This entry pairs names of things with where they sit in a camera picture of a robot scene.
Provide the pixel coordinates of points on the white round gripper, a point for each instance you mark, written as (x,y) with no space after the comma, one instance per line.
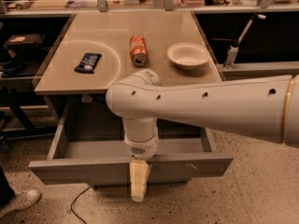
(141,149)

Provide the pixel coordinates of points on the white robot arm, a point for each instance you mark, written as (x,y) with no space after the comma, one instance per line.
(265,108)

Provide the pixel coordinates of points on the grey bottom drawer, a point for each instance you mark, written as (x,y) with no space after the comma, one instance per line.
(171,183)

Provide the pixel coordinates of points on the grey drawer cabinet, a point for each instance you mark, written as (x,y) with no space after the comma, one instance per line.
(109,34)

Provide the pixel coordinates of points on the white sneaker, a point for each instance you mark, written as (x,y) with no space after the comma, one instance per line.
(21,201)

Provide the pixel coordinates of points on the dark blue snack packet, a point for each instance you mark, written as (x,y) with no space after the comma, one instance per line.
(88,63)

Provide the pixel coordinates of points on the white bowl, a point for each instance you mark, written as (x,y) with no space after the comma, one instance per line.
(188,56)

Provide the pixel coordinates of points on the orange soda can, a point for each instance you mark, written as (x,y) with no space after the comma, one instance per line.
(138,50)

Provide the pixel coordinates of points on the black stool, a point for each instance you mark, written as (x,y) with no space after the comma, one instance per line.
(24,50)

